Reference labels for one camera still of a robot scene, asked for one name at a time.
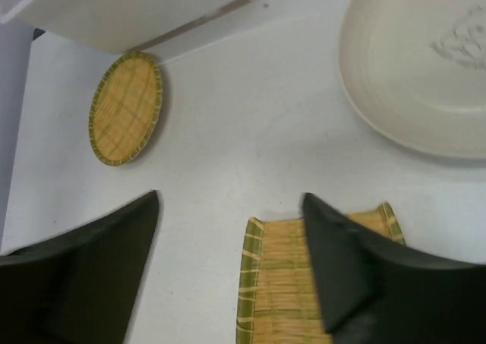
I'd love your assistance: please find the round bamboo woven plate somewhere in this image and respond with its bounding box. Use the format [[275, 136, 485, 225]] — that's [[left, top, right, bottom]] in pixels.
[[88, 51, 163, 166]]

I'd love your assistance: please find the rectangular bamboo woven tray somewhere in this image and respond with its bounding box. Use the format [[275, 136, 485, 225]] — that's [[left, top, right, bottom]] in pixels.
[[235, 201, 406, 344]]

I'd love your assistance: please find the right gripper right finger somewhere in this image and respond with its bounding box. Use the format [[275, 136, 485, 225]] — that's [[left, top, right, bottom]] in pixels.
[[301, 193, 485, 343]]

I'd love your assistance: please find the cream round plate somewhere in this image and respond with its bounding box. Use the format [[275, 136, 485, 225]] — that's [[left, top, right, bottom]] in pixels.
[[338, 0, 485, 159]]

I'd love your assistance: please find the white plastic bin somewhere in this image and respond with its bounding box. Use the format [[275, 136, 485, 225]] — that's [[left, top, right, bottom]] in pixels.
[[1, 0, 255, 54]]

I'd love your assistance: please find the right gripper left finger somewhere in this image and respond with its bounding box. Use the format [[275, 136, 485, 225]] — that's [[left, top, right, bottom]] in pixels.
[[1, 191, 159, 343]]

